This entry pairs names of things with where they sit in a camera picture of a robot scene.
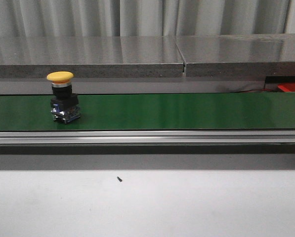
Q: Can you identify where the yellow mushroom push button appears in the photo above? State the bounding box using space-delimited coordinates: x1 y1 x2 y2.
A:
46 71 81 124

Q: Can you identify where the green conveyor belt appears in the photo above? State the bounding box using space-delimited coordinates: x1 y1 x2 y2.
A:
0 92 295 131

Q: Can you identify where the grey stone shelf slab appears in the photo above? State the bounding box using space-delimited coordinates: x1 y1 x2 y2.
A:
0 34 295 79

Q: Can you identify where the red plastic tray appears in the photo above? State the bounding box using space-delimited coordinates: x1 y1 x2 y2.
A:
278 82 295 92

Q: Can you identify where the white pleated curtain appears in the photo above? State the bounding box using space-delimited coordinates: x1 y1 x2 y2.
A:
0 0 295 37

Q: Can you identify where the aluminium conveyor frame rail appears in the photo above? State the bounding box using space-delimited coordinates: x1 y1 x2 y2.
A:
0 129 295 145

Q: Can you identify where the red black wire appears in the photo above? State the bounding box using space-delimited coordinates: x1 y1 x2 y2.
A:
232 88 276 93

